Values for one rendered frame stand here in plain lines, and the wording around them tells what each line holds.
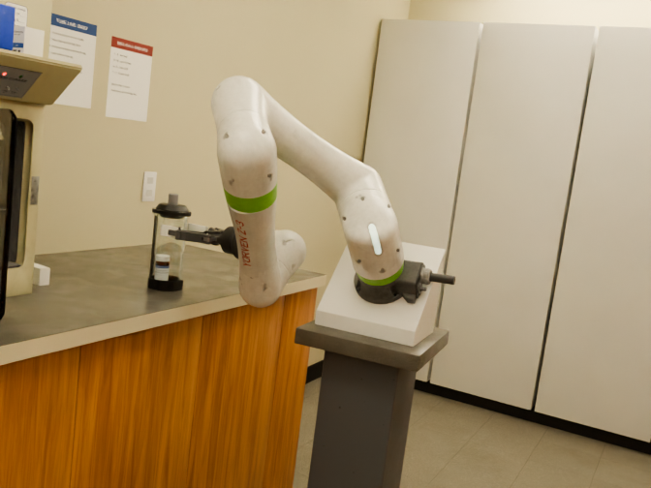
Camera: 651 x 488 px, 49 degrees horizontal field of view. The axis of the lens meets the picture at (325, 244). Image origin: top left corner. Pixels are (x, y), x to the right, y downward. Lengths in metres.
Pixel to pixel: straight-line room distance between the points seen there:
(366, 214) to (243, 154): 0.39
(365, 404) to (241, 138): 0.77
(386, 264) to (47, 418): 0.83
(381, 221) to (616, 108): 2.57
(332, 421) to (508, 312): 2.44
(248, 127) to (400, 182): 2.94
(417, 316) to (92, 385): 0.79
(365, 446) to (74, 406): 0.71
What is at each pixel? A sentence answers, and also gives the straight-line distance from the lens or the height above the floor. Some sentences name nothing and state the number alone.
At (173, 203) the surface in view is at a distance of 2.06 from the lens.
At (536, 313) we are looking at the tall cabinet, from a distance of 4.17.
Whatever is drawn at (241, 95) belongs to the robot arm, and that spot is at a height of 1.48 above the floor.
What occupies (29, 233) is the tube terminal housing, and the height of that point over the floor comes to 1.09.
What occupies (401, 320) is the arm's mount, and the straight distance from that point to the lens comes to 1.79.
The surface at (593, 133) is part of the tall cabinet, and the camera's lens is 4.08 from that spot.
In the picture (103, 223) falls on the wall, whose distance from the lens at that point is 2.69.
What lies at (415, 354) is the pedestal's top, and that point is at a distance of 1.71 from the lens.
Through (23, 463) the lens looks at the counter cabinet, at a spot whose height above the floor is 0.66.
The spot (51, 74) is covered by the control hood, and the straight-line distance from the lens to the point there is 1.78.
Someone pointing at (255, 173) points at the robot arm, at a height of 1.32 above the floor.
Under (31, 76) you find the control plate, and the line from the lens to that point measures 1.76.
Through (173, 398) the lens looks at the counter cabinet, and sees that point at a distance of 2.04.
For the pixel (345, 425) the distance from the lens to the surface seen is 1.88.
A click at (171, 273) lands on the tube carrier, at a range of 2.06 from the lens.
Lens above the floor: 1.39
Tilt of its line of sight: 8 degrees down
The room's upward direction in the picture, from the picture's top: 7 degrees clockwise
